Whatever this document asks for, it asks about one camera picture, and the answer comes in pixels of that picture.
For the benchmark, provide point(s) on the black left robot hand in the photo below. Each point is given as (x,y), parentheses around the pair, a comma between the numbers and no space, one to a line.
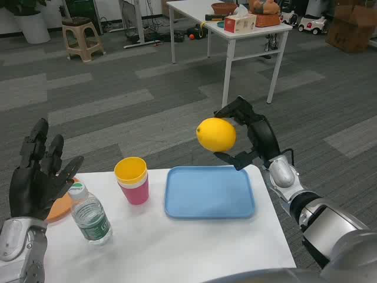
(29,191)

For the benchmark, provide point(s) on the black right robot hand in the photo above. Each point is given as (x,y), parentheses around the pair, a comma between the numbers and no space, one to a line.
(263,135)

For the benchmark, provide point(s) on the yellow lemon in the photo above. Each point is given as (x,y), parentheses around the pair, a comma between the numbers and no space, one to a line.
(216,135)

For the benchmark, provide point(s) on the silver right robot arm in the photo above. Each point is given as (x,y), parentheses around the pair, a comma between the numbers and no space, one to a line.
(321,227)

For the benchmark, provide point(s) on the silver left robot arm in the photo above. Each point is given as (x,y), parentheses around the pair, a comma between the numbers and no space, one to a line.
(20,247)

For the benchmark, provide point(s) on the orange round plate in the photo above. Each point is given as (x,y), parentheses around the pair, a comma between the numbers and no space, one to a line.
(60,207)

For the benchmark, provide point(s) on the blue rectangle plate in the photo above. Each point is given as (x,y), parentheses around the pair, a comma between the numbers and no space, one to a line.
(209,193)

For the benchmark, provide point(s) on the teal small plate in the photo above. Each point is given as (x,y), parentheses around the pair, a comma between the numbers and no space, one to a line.
(220,24)

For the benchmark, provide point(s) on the clear water bottle green label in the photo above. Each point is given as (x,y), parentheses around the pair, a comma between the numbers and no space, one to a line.
(91,218)

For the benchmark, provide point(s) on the yellow plastic cup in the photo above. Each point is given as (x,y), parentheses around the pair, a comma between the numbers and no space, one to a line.
(129,171)

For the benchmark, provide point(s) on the white office table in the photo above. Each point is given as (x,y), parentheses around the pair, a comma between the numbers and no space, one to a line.
(253,32)

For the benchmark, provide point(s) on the pink plastic cup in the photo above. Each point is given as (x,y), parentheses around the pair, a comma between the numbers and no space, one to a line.
(135,194)

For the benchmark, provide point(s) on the red white tissue box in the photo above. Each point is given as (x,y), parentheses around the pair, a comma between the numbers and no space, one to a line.
(240,23)

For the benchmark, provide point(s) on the orange woven basket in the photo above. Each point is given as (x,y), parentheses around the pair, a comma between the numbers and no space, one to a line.
(267,20)

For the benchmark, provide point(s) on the white plastic cup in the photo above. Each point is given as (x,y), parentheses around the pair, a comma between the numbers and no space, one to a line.
(145,182)

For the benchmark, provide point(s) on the white toy car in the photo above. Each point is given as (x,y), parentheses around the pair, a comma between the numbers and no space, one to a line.
(288,16)
(312,23)

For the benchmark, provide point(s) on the black yellow tool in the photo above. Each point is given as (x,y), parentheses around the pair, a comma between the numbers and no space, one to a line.
(215,17)

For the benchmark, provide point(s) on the brown stuffed toy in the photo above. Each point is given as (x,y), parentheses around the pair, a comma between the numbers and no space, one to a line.
(263,6)

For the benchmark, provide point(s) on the brown wicker basket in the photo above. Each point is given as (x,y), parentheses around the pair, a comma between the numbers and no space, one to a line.
(224,9)

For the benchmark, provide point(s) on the silver robot chest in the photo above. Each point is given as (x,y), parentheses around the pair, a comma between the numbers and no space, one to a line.
(265,275)

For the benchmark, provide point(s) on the brown cardboard box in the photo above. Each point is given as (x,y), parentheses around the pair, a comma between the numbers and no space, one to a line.
(352,26)

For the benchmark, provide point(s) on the beige plastic stool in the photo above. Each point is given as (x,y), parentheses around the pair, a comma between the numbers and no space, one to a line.
(82,38)

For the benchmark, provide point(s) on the white plant pot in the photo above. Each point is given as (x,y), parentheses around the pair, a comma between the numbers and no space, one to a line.
(33,28)

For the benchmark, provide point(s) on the green potted plant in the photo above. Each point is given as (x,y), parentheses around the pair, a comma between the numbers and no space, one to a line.
(20,6)

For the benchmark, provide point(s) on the white desk frame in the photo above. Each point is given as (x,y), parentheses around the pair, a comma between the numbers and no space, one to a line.
(140,26)

